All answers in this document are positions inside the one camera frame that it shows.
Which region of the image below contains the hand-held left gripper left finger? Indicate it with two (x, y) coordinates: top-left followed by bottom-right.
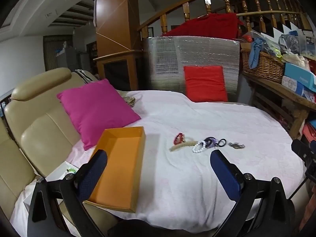
(27, 149), (109, 237)

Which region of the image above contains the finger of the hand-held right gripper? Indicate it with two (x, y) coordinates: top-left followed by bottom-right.
(291, 139), (316, 163)

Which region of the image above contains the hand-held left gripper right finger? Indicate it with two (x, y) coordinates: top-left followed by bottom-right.
(210, 150), (296, 237)

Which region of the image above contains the orange cardboard box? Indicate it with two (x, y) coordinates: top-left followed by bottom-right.
(83, 126), (146, 213)

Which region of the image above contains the purple bead bracelet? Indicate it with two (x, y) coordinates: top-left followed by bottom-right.
(204, 136), (219, 149)

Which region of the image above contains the red bead bracelet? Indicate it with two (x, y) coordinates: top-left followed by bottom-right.
(173, 133), (185, 146)

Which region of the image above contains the person's right forearm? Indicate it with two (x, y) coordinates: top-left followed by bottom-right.
(299, 185), (316, 231)

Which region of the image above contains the red box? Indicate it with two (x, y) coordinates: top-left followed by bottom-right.
(302, 123), (316, 149)

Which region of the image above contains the white paper box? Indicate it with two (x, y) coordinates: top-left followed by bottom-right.
(45, 161), (80, 181)

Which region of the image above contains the white embossed blanket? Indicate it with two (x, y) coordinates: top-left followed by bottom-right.
(10, 90), (307, 237)

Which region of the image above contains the wooden shelf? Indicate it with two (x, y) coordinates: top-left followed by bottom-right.
(241, 71), (316, 140)

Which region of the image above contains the pink pillow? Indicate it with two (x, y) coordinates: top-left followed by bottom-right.
(57, 78), (142, 151)

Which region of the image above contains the white patterned box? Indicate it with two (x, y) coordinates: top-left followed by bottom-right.
(281, 75), (305, 96)

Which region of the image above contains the beige leather sofa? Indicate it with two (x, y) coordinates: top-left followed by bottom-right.
(0, 67), (99, 228)

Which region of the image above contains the blue cardboard box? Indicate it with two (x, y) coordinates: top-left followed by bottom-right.
(284, 62), (316, 93)

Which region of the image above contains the beige floral cloth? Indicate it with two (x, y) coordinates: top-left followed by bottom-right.
(118, 96), (137, 108)

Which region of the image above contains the cream bag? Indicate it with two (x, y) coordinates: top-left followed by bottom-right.
(281, 53), (310, 70)

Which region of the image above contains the wicker basket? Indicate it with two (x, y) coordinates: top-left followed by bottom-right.
(241, 49), (287, 84)

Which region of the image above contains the red pillow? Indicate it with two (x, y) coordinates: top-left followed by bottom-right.
(183, 65), (229, 103)

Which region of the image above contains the striped cloth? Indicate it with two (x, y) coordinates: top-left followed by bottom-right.
(73, 69), (92, 85)

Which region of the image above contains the clear plastic bag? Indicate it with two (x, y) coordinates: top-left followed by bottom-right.
(279, 34), (301, 55)

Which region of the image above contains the blue cloth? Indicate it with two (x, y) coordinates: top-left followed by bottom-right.
(248, 38), (266, 70)

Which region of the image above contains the wooden cabinet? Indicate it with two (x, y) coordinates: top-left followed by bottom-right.
(93, 50), (147, 92)

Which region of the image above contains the grey appliance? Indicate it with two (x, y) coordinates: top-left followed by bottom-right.
(57, 47), (80, 72)

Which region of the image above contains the dark slatted door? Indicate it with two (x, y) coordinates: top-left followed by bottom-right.
(43, 35), (73, 72)

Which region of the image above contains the silver insulation panel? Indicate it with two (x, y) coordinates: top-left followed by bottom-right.
(143, 36), (240, 102)

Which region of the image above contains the red cloth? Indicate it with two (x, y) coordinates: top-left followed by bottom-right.
(160, 12), (244, 40)

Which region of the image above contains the wooden pillar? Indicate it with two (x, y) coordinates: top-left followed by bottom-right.
(95, 0), (139, 55)

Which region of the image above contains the wooden stair railing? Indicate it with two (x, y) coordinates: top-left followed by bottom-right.
(137, 0), (309, 39)

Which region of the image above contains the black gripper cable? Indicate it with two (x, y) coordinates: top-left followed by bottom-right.
(288, 177), (309, 201)

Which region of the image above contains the white bead bracelet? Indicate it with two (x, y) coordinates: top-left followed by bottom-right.
(192, 141), (206, 153)

